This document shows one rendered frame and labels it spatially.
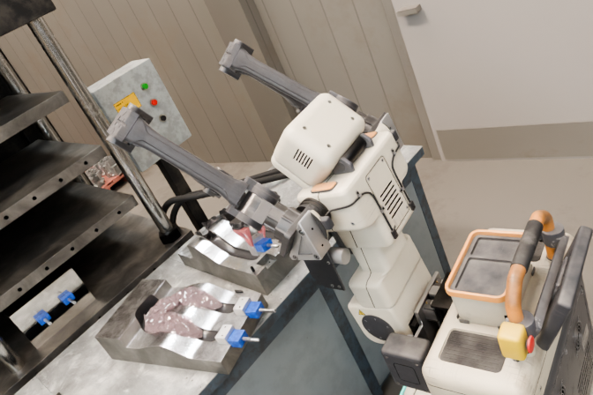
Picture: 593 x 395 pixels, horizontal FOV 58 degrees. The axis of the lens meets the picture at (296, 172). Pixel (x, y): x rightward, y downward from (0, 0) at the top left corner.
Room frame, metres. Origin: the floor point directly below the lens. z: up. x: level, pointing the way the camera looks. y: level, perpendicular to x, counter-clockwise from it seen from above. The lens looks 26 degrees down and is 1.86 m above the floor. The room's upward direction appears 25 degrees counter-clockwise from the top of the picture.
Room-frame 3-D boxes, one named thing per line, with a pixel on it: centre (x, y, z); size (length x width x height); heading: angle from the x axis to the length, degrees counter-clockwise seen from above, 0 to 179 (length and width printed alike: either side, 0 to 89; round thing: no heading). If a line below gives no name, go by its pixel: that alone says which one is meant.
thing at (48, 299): (2.02, 1.21, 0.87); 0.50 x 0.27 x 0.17; 36
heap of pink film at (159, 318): (1.42, 0.53, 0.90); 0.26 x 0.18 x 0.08; 53
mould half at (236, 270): (1.70, 0.29, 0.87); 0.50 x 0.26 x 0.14; 36
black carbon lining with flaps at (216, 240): (1.68, 0.29, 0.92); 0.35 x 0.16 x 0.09; 36
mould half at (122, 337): (1.42, 0.53, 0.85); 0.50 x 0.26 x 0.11; 53
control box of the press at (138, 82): (2.39, 0.53, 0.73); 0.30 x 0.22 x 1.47; 126
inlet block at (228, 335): (1.22, 0.34, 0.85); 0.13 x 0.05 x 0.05; 53
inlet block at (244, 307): (1.30, 0.28, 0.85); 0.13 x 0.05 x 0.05; 53
